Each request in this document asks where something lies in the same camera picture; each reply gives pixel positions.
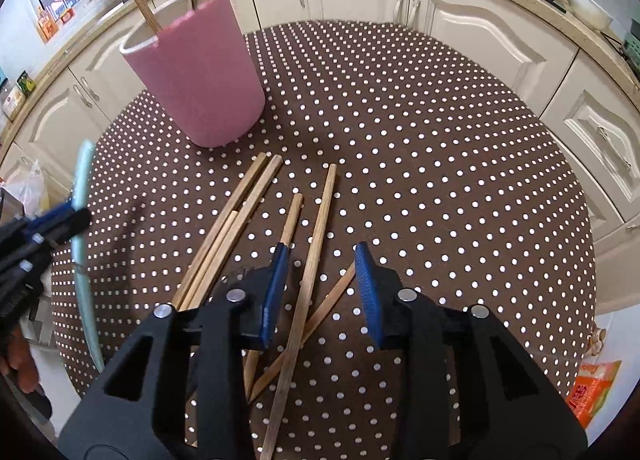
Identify pile of wooden chopsticks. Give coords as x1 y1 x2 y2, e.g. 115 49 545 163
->
170 153 357 406

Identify pink cup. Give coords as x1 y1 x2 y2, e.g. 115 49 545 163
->
119 0 266 148

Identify glass jar beige contents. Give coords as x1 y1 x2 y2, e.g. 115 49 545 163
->
2 85 26 121

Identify green electric cooker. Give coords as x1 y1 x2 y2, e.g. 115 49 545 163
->
622 28 640 61

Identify beige kitchen countertop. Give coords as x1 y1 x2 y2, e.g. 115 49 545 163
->
0 0 640 141

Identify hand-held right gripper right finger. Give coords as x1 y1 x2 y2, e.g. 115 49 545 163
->
353 241 588 460

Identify white bowl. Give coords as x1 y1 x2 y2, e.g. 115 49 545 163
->
566 0 613 31

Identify clear plastic bag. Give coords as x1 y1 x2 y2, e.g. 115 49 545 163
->
2 160 51 216

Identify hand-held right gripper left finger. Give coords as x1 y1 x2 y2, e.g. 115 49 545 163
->
57 241 293 460

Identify person's left hand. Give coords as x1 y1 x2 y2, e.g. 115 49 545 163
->
0 327 41 393

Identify orange plastic bag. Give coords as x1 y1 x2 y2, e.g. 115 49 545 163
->
565 360 622 428

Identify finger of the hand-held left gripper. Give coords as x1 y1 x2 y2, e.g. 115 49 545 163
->
0 210 93 321
0 207 76 242

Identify orange plastic bottle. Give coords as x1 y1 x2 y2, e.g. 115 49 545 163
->
36 8 60 44

